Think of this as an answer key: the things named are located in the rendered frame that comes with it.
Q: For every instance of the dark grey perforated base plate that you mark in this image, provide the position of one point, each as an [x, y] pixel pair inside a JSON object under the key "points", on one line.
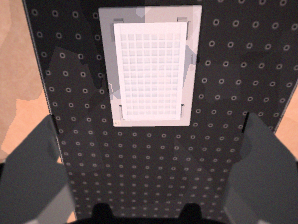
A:
{"points": [[247, 61]]}

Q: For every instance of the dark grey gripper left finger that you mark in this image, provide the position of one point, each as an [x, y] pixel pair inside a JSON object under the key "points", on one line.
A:
{"points": [[34, 186]]}

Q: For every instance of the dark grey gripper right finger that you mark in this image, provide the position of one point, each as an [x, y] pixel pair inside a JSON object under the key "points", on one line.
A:
{"points": [[263, 187]]}

